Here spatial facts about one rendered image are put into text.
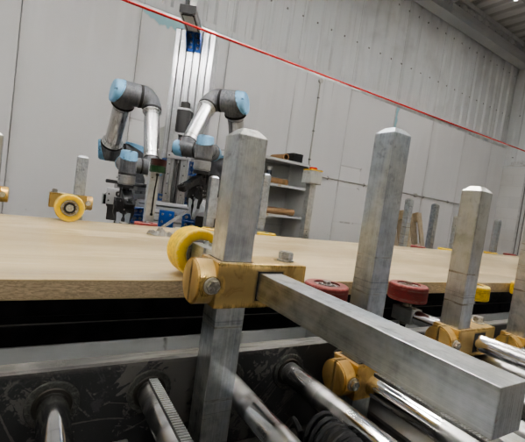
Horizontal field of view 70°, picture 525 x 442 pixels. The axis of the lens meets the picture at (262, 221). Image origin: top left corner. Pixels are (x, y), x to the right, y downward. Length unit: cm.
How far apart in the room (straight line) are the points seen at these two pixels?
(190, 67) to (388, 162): 213
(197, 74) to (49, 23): 204
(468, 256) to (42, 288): 66
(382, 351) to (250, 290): 18
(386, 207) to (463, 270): 24
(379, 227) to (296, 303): 22
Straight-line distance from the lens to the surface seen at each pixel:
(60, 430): 42
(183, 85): 255
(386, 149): 55
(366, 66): 622
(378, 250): 54
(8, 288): 57
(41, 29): 429
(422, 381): 28
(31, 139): 411
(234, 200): 40
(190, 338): 67
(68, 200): 123
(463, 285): 74
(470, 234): 73
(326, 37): 572
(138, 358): 49
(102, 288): 58
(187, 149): 177
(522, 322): 96
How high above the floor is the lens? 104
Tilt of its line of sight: 3 degrees down
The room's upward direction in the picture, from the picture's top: 8 degrees clockwise
